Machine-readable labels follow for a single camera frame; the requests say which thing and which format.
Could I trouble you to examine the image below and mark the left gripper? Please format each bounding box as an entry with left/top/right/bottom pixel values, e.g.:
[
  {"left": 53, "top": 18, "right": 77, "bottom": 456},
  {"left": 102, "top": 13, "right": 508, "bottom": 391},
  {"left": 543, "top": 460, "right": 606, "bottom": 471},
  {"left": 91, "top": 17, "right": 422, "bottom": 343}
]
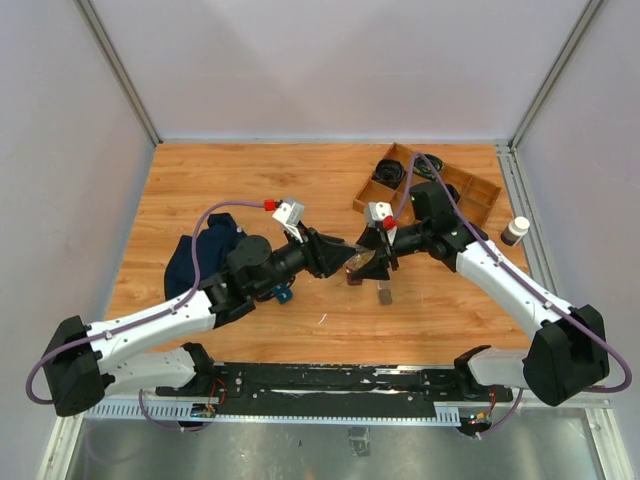
[{"left": 253, "top": 222, "right": 357, "bottom": 298}]

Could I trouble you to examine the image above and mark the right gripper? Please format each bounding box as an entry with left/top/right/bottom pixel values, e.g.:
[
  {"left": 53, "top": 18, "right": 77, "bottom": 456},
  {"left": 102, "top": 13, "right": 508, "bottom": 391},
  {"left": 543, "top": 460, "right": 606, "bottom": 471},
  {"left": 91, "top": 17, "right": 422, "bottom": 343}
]
[{"left": 350, "top": 221, "right": 431, "bottom": 280}]

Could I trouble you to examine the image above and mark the clear glass pill jar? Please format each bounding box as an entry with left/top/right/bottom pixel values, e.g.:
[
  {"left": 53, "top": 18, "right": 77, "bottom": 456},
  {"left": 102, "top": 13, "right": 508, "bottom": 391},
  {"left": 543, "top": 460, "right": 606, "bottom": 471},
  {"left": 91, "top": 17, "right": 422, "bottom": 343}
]
[{"left": 344, "top": 242, "right": 370, "bottom": 255}]

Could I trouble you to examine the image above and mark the grey pill box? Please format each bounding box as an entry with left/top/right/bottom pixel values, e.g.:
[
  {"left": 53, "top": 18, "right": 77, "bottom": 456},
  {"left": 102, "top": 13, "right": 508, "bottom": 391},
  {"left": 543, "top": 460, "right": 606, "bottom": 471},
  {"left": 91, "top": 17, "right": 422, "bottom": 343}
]
[{"left": 377, "top": 281, "right": 393, "bottom": 306}]

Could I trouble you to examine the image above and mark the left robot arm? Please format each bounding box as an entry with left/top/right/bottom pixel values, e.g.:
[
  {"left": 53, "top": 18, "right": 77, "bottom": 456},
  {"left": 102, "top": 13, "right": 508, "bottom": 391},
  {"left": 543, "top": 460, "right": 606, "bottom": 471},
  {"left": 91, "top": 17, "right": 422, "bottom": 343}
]
[{"left": 41, "top": 229, "right": 358, "bottom": 417}]

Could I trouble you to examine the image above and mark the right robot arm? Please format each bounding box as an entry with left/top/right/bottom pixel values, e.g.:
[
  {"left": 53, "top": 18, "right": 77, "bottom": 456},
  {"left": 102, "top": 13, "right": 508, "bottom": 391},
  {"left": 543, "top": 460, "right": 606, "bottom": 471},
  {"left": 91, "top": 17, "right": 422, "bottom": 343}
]
[{"left": 352, "top": 182, "right": 610, "bottom": 406}]

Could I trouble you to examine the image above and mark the brown double pill box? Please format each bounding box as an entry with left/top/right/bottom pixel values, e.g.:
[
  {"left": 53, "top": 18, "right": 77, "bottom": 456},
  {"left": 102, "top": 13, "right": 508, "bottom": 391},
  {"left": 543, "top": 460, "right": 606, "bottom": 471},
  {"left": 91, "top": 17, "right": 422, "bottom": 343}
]
[{"left": 345, "top": 267, "right": 363, "bottom": 286}]

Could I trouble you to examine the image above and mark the teal pill box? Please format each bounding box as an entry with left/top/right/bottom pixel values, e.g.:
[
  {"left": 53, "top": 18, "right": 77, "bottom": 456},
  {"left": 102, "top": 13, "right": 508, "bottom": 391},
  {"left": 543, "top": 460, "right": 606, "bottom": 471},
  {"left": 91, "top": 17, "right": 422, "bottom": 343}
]
[{"left": 272, "top": 283, "right": 293, "bottom": 304}]

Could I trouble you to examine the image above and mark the wooden divided tray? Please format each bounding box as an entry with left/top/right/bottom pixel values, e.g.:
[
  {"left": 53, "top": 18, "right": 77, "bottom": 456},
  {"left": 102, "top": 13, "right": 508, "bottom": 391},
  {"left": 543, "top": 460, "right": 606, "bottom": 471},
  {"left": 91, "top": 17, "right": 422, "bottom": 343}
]
[{"left": 352, "top": 143, "right": 502, "bottom": 227}]

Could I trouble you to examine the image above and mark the black yellow rolled sock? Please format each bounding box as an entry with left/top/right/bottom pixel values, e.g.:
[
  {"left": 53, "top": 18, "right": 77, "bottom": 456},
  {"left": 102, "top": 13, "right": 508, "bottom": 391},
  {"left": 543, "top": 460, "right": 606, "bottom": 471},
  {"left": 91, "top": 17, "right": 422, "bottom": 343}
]
[{"left": 412, "top": 153, "right": 444, "bottom": 181}]

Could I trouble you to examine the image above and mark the black patterned rolled sock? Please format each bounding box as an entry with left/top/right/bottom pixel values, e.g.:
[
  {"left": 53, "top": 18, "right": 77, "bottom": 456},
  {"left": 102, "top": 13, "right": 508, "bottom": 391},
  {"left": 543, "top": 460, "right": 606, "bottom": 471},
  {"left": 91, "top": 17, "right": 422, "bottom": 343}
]
[{"left": 445, "top": 183, "right": 461, "bottom": 204}]

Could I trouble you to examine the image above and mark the dark blue cloth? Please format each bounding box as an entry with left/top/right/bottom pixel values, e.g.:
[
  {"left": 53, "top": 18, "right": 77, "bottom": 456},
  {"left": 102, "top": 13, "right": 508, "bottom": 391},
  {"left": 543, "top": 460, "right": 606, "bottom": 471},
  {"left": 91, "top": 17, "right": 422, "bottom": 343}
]
[{"left": 164, "top": 213, "right": 246, "bottom": 300}]

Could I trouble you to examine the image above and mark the dark bottle white cap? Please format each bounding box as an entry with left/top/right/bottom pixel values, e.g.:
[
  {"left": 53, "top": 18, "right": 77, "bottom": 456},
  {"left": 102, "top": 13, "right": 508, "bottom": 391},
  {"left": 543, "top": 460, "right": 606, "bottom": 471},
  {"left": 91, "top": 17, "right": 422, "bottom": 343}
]
[{"left": 500, "top": 216, "right": 530, "bottom": 247}]

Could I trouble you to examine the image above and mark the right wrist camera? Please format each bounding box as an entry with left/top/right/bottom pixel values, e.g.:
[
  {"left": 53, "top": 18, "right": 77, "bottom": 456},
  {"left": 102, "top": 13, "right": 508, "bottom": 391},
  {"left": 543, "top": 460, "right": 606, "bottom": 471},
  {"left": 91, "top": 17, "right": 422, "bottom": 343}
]
[{"left": 364, "top": 201, "right": 397, "bottom": 231}]

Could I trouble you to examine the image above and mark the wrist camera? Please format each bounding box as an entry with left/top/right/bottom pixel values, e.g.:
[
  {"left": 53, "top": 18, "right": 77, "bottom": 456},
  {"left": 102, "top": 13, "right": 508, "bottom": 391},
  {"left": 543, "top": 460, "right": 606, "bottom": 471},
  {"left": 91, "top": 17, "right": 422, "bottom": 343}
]
[
  {"left": 272, "top": 197, "right": 305, "bottom": 229},
  {"left": 364, "top": 201, "right": 397, "bottom": 231}
]

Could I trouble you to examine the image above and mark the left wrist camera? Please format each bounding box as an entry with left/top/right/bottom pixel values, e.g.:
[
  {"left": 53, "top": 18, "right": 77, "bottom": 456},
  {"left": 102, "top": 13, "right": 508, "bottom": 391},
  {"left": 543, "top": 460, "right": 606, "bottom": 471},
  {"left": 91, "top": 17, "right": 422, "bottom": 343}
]
[{"left": 272, "top": 197, "right": 305, "bottom": 229}]

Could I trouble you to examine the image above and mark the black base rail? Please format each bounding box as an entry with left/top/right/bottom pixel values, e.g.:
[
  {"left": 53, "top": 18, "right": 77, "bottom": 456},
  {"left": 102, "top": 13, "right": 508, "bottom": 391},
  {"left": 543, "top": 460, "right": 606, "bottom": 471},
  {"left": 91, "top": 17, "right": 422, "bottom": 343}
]
[{"left": 154, "top": 362, "right": 513, "bottom": 419}]

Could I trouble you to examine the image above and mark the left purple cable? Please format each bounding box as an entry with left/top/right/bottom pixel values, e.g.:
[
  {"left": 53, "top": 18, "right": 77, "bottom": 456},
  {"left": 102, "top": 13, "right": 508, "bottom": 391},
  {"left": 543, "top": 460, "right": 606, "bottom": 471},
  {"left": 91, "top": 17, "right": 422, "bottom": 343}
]
[{"left": 24, "top": 198, "right": 279, "bottom": 434}]

